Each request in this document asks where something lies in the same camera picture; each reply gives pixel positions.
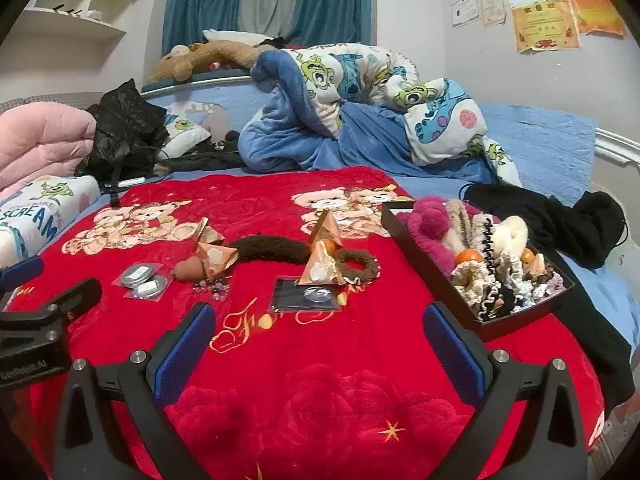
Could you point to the black scrunchie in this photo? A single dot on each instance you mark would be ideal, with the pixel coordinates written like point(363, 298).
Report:
point(506, 297)

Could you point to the brown makeup sponge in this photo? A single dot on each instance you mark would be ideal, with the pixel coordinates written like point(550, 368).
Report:
point(190, 268)

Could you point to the large cartoon pillow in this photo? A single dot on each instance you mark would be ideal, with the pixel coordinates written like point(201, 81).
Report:
point(45, 210)

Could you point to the red printed blanket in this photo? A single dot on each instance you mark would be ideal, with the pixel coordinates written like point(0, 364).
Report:
point(300, 350)

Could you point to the tall white wall certificate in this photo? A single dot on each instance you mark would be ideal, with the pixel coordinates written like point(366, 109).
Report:
point(492, 4)

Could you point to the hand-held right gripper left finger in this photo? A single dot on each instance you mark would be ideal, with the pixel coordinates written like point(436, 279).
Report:
point(182, 360)

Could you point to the black cloth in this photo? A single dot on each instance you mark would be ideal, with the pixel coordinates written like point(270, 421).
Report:
point(600, 340)

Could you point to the orange wall certificate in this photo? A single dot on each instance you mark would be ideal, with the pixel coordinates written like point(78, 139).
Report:
point(600, 15)

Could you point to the brown fuzzy hair clip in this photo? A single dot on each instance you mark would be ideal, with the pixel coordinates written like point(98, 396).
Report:
point(270, 250)

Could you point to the black knit garment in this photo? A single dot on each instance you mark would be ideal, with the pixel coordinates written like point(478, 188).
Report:
point(540, 220)

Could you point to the blue bed sheet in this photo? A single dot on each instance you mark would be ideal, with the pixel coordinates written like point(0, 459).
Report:
point(540, 135)

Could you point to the white plush toy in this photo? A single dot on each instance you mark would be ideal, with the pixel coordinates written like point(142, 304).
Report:
point(235, 36)

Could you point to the striped beige fur band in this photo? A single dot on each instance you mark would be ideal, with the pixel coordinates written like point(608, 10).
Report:
point(462, 225)

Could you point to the black storage box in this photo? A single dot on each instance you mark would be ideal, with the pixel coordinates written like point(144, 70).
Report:
point(520, 320)

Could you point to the pink quilt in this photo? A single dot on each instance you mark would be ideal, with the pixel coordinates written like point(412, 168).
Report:
point(40, 140)

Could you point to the cream frilly scrunchie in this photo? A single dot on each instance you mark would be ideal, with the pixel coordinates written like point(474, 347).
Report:
point(475, 276)

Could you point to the white wall shelf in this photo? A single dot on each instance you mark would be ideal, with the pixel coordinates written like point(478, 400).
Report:
point(75, 27)

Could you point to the cream plush hair clip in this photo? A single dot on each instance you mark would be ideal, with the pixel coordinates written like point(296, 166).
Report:
point(515, 232)

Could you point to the black card packet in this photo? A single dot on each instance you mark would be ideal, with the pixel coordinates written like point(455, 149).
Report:
point(290, 296)

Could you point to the brown fuzzy scrunchie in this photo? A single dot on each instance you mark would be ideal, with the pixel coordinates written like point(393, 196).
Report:
point(370, 262)

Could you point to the magenta plush hair band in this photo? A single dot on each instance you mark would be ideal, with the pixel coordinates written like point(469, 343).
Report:
point(432, 220)

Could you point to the lilac scrunchie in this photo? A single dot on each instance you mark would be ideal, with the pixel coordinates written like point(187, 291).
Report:
point(552, 287)

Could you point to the large yellow wall certificate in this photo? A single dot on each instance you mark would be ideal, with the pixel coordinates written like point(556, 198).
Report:
point(545, 25)

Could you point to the small cartoon pillow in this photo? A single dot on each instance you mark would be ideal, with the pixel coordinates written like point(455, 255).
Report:
point(182, 132)

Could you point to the brown plush toy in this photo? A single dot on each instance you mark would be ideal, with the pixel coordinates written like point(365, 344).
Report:
point(220, 52)

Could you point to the white bed headboard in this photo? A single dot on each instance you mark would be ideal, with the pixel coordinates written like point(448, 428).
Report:
point(617, 145)

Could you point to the cartoon monster quilt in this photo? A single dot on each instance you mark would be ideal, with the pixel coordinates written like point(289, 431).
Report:
point(440, 125)

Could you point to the black plastic bag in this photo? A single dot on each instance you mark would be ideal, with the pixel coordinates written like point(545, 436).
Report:
point(125, 120)

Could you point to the small white wall certificate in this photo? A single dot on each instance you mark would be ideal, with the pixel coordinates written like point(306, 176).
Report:
point(466, 10)

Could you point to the copper pyramid gift box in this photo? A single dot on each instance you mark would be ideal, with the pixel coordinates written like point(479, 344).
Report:
point(320, 266)
point(215, 258)
point(327, 227)
point(207, 235)

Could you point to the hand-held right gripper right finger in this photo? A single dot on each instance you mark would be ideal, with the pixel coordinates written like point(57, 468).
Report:
point(452, 355)

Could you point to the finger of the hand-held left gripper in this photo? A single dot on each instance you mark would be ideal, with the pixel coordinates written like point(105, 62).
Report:
point(75, 295)
point(20, 271)

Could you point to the dark brown garment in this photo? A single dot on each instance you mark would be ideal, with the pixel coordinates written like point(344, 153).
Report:
point(200, 160)

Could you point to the blue curtain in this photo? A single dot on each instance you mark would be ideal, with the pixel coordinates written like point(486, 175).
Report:
point(200, 5)
point(335, 0)

